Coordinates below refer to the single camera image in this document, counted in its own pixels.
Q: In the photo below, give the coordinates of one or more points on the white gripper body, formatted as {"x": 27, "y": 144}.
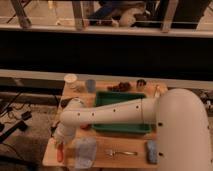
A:
{"x": 64, "y": 134}

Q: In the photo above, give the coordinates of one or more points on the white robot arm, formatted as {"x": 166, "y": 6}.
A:
{"x": 183, "y": 134}

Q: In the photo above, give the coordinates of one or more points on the red small object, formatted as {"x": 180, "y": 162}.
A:
{"x": 85, "y": 127}

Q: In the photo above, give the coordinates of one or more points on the metal fork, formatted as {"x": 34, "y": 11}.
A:
{"x": 113, "y": 153}

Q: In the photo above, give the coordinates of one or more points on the green plastic tray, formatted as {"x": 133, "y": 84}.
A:
{"x": 106, "y": 98}

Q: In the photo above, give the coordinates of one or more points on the white cup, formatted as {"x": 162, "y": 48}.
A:
{"x": 70, "y": 80}

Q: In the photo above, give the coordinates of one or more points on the blue grey cup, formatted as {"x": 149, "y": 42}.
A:
{"x": 90, "y": 85}

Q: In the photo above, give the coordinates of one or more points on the brown grape cluster toy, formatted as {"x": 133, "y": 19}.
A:
{"x": 121, "y": 87}

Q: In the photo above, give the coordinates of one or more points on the blue sponge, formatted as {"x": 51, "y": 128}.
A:
{"x": 151, "y": 151}

